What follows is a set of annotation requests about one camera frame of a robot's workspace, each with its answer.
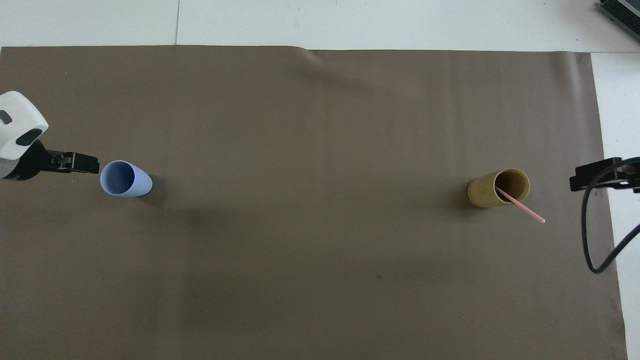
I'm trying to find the pink chopstick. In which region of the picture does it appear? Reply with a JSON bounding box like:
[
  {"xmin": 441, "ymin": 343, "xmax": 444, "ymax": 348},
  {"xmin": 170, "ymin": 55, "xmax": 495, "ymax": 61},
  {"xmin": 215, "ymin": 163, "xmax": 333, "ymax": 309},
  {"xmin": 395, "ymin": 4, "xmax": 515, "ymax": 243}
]
[{"xmin": 495, "ymin": 186, "xmax": 546, "ymax": 224}]

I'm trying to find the light blue cup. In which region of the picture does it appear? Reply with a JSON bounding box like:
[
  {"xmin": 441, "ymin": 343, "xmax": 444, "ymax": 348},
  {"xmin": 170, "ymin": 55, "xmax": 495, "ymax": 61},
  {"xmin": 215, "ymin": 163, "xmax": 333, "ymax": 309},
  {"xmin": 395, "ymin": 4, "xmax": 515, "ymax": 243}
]
[{"xmin": 100, "ymin": 160, "xmax": 153, "ymax": 198}]

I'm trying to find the black cable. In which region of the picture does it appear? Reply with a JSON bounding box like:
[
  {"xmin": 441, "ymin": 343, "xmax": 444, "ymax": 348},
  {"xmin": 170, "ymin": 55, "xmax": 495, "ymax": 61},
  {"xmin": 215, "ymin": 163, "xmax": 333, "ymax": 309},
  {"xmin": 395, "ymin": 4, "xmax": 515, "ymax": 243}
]
[{"xmin": 580, "ymin": 157, "xmax": 640, "ymax": 275}]

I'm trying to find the yellow bamboo cup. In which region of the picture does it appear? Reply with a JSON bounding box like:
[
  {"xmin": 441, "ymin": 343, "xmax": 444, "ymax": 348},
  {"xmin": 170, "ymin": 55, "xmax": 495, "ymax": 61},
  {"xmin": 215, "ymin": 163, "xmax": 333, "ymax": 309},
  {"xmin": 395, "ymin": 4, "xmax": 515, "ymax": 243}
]
[{"xmin": 467, "ymin": 168, "xmax": 531, "ymax": 209}]

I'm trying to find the black stand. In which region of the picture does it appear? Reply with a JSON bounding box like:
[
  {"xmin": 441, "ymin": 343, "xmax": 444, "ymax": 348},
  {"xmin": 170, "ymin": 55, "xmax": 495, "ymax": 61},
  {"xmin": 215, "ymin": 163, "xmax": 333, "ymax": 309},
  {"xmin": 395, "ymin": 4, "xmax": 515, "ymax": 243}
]
[{"xmin": 598, "ymin": 0, "xmax": 640, "ymax": 29}]

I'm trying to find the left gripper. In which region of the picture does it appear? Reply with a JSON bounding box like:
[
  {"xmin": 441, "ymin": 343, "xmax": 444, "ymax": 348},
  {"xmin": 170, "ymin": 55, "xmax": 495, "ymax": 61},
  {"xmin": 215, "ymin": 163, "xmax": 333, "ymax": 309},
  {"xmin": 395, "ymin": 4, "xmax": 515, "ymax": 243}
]
[{"xmin": 2, "ymin": 139, "xmax": 52, "ymax": 181}]

